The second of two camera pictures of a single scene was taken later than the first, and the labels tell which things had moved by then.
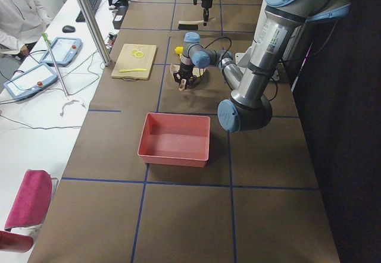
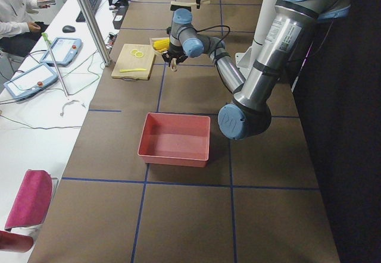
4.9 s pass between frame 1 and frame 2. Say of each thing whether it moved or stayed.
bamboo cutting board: stayed
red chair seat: stayed
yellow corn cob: moved
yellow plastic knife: stayed
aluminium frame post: stayed
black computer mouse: stayed
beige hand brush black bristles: moved
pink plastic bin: stayed
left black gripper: moved
